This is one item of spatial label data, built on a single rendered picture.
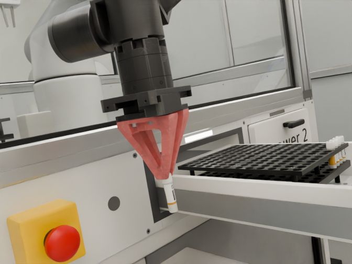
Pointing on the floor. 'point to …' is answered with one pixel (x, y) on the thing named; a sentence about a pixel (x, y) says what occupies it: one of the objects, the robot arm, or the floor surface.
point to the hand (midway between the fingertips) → (163, 171)
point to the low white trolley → (198, 258)
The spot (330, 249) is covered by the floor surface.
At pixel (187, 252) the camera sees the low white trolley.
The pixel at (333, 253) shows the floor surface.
